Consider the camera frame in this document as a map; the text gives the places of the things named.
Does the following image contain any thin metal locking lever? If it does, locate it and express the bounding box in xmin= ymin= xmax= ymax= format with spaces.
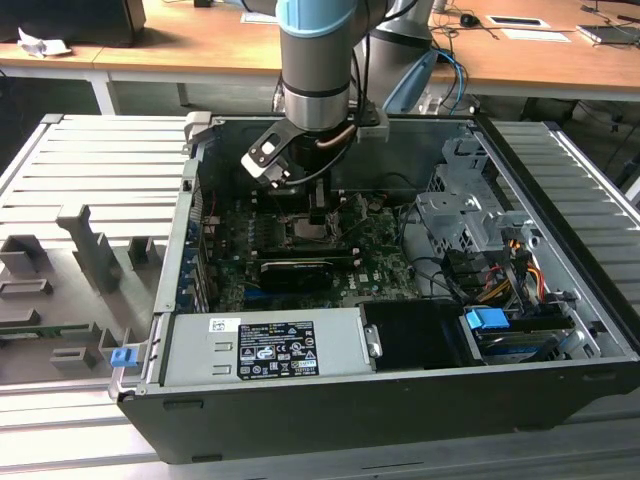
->
xmin=271 ymin=192 xmax=291 ymax=224

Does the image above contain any square silver CPU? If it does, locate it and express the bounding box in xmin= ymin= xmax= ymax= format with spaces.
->
xmin=291 ymin=218 xmax=327 ymax=240

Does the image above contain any black CPU socket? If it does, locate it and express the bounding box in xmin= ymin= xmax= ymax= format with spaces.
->
xmin=277 ymin=209 xmax=351 ymax=249

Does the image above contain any black installed RAM module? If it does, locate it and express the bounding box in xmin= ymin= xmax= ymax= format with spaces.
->
xmin=257 ymin=243 xmax=352 ymax=265

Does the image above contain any black graphics card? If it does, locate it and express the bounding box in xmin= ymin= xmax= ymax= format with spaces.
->
xmin=258 ymin=258 xmax=335 ymax=292

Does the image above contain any green motherboard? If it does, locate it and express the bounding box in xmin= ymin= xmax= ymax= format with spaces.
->
xmin=199 ymin=192 xmax=424 ymax=312

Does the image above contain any silver metal drive cage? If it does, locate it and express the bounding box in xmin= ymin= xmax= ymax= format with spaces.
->
xmin=413 ymin=137 xmax=539 ymax=264

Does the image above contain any wooden office desk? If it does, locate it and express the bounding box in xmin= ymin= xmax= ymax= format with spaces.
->
xmin=0 ymin=0 xmax=640 ymax=104

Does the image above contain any silver power supply unit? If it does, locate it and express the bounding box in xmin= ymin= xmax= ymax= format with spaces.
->
xmin=159 ymin=307 xmax=377 ymax=389

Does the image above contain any hard disk in blue carrier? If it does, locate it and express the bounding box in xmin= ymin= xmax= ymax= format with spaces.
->
xmin=460 ymin=305 xmax=579 ymax=365

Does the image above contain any white paper sheet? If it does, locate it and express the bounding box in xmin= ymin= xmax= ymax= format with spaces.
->
xmin=499 ymin=27 xmax=572 ymax=44

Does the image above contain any black open PC case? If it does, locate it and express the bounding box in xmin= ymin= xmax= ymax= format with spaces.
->
xmin=115 ymin=113 xmax=640 ymax=466

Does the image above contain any grey parts rack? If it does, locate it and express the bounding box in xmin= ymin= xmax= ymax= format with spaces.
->
xmin=0 ymin=203 xmax=157 ymax=386

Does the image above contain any black box on desk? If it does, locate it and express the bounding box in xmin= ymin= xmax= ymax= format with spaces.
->
xmin=0 ymin=0 xmax=148 ymax=49

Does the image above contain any small blue plastic clip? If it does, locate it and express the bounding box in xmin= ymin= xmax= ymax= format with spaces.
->
xmin=110 ymin=347 xmax=138 ymax=370

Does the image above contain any crumpled white paper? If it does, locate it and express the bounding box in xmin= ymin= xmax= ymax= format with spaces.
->
xmin=16 ymin=26 xmax=75 ymax=59

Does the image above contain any grey flat desk device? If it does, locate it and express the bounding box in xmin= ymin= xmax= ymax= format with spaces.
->
xmin=576 ymin=21 xmax=640 ymax=49

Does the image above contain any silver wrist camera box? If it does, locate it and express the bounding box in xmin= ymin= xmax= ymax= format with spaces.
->
xmin=240 ymin=132 xmax=292 ymax=191

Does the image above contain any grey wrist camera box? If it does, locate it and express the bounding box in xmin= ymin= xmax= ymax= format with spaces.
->
xmin=356 ymin=117 xmax=391 ymax=145

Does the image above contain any grey case latch bracket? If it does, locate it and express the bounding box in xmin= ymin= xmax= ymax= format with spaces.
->
xmin=183 ymin=110 xmax=214 ymax=147

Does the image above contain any blue cable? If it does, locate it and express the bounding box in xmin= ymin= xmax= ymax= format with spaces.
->
xmin=433 ymin=49 xmax=470 ymax=110

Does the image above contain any coloured power wire bundle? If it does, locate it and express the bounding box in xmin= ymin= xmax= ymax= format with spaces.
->
xmin=477 ymin=238 xmax=549 ymax=307

